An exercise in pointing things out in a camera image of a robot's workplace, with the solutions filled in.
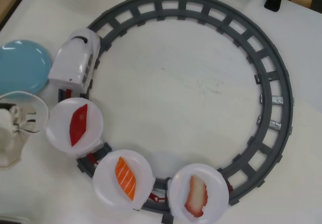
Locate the white and red octopus sushi toy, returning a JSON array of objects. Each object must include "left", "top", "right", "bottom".
[{"left": 184, "top": 175, "right": 209, "bottom": 218}]

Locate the orange salmon sushi toy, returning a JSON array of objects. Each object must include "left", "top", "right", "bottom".
[{"left": 115, "top": 156, "right": 137, "bottom": 201}]

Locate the red tuna sushi toy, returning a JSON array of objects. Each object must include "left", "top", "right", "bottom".
[{"left": 69, "top": 104, "right": 89, "bottom": 147}]

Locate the white toy Shinkansen locomotive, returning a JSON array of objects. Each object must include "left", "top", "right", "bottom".
[{"left": 47, "top": 28, "right": 101, "bottom": 93}]

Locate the blue round dish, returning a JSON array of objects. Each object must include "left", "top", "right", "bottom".
[{"left": 0, "top": 39, "right": 53, "bottom": 99}]

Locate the gray circular toy train track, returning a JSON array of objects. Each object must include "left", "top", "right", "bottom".
[{"left": 57, "top": 0, "right": 295, "bottom": 223}]

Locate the white plate under shrimp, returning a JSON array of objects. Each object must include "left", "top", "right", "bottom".
[{"left": 167, "top": 163, "right": 230, "bottom": 219}]

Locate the white plate under salmon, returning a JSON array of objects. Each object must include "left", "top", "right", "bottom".
[{"left": 92, "top": 148, "right": 155, "bottom": 211}]

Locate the white plate under tuna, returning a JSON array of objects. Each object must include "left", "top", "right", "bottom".
[{"left": 45, "top": 97, "right": 105, "bottom": 159}]

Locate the red and white servo cable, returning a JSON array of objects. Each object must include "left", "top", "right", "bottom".
[{"left": 0, "top": 90, "right": 49, "bottom": 134}]

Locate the black stand with cable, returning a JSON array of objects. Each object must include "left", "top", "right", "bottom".
[{"left": 263, "top": 0, "right": 283, "bottom": 13}]

